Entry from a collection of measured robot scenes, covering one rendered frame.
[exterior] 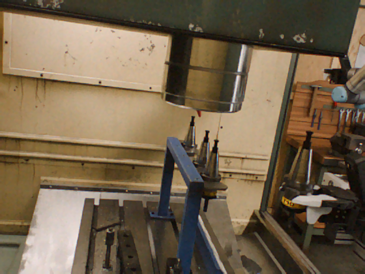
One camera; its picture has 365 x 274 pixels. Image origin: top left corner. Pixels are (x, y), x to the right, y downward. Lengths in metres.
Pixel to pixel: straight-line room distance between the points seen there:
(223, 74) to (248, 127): 1.22
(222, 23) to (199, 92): 0.12
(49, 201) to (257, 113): 1.04
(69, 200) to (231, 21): 1.36
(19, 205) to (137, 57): 0.87
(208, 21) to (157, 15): 0.08
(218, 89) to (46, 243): 1.18
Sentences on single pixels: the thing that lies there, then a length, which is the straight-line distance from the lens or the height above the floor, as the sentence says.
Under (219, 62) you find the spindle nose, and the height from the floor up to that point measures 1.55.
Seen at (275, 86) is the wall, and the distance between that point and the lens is 1.88.
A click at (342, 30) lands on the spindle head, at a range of 0.69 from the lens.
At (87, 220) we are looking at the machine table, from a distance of 1.48.
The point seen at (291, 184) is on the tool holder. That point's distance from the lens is 0.81.
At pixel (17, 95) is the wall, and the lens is 1.78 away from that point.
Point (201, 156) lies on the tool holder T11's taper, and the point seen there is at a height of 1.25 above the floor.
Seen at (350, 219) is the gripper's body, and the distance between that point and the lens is 0.89.
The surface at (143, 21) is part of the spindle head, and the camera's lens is 0.59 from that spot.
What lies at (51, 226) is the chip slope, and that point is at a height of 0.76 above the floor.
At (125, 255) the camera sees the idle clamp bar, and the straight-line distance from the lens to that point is 1.16.
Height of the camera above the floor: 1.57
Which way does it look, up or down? 14 degrees down
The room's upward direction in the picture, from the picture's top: 8 degrees clockwise
